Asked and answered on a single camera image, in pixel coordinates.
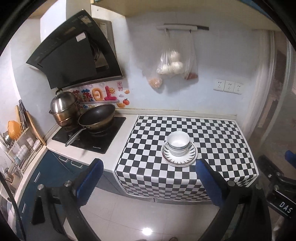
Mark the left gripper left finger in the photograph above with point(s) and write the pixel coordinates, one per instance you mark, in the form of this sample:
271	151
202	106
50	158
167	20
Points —
76	193

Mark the steel steamer pot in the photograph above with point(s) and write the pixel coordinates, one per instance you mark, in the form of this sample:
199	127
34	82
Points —
64	108

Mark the dark wok pan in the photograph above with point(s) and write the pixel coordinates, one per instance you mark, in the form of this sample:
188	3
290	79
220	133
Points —
94	120

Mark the black white checkered mat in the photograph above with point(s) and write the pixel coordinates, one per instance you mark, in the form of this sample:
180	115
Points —
160	154

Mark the white bowl blue rim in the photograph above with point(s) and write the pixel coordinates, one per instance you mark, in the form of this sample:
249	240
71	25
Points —
178	143

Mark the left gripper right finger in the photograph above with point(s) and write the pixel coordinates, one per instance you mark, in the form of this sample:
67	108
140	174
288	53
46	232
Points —
223	194

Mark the black induction cooktop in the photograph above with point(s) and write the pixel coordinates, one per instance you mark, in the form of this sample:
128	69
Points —
96	142

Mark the dish drying rack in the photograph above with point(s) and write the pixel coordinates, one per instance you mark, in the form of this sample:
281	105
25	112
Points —
22	151

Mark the blue kitchen cabinet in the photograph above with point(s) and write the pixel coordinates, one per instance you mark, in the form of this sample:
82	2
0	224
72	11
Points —
52	171

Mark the white wall socket strip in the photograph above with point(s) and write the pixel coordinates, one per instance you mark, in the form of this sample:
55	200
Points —
228	86

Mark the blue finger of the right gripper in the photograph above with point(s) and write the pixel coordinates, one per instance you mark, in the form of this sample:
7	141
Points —
290	157

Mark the orange plastic bowl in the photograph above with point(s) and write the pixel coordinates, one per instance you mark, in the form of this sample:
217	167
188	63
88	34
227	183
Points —
14	129

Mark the colourful wall sticker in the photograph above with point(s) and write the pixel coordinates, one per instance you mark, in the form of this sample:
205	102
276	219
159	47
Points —
115	92

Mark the white plate with blue leaves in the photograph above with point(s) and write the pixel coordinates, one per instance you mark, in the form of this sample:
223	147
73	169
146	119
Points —
181	158

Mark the wooden cutting board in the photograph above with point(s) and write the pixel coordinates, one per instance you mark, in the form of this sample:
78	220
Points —
36	133

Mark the black range hood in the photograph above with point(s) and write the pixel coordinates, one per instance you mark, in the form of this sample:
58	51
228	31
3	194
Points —
75	53

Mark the plastic bag with buns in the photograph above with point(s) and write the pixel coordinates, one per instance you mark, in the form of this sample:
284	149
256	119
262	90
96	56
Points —
177	58

